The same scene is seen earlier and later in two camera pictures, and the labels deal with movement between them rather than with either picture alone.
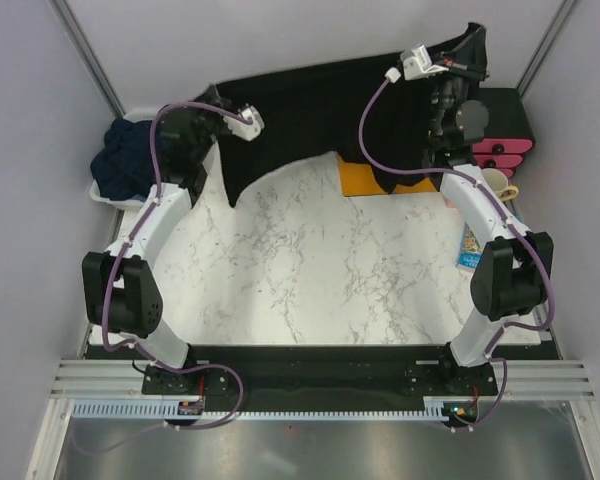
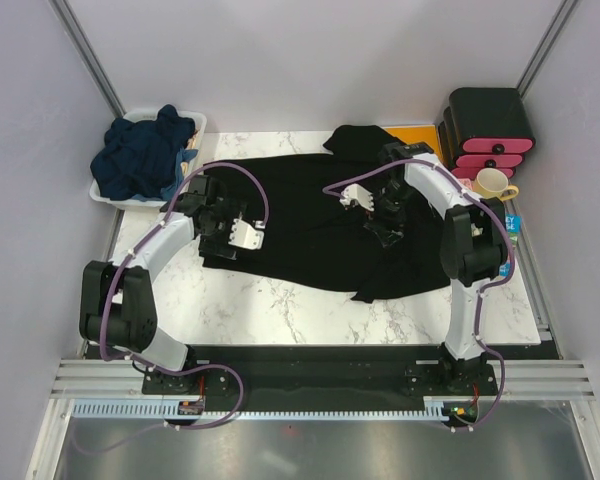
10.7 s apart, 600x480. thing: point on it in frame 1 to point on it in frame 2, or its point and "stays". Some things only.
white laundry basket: (133, 203) stays
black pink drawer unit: (508, 132) stays
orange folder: (359, 179) to (426, 134)
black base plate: (308, 378) stays
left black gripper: (219, 117) to (230, 210)
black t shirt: (322, 107) to (313, 238)
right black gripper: (472, 75) to (379, 224)
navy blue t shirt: (123, 165) stays
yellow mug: (499, 182) stays
